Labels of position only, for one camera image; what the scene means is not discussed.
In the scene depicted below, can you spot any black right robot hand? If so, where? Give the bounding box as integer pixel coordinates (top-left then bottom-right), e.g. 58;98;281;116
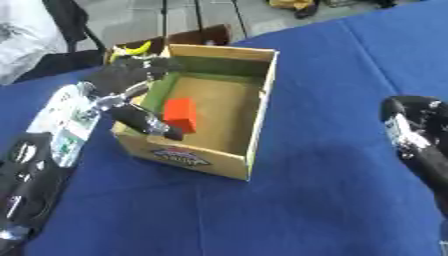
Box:
379;95;448;217

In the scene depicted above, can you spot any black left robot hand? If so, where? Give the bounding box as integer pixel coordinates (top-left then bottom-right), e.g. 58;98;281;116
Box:
78;55;188;142

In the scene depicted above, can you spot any red rectangular block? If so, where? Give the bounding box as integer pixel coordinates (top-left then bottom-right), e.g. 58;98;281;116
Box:
161;97;200;135

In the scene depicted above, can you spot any brown cardboard box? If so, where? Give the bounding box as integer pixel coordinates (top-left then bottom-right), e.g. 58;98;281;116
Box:
103;23;233;64

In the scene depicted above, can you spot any tan cardboard box green inside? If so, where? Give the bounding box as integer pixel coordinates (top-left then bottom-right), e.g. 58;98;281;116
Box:
110;43;280;182

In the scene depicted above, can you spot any yellow toy banana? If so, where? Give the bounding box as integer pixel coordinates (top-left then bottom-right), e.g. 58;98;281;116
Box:
108;40;154;63

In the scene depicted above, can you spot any black tripod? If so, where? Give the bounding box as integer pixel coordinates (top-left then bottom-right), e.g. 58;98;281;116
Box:
159;0;251;46

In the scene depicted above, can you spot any person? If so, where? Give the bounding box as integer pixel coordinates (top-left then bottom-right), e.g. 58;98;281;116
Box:
0;0;70;86

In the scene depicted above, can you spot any yellow bag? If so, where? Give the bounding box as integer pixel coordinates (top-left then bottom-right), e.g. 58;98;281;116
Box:
266;0;322;20

